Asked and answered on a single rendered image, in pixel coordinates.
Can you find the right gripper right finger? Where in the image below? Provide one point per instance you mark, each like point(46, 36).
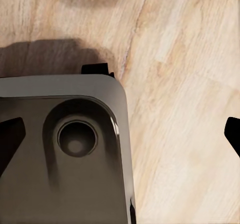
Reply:
point(232, 133)

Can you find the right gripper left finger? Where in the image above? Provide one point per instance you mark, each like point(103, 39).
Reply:
point(12, 134)

